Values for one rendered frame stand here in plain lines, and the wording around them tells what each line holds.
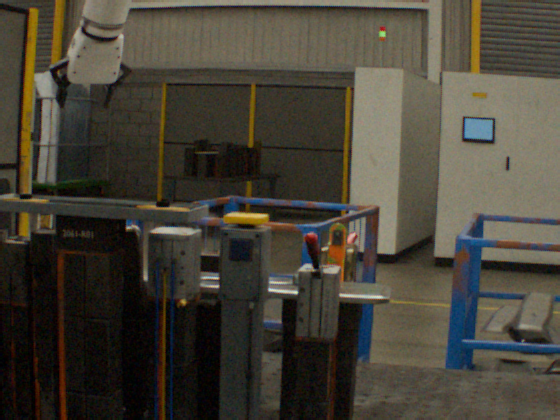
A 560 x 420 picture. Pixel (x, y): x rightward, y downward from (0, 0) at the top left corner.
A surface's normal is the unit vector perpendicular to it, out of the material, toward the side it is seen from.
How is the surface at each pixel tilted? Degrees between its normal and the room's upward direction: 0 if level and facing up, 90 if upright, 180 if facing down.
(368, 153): 90
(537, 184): 90
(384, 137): 90
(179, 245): 90
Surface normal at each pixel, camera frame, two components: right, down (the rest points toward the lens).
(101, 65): 0.45, 0.61
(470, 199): -0.26, 0.07
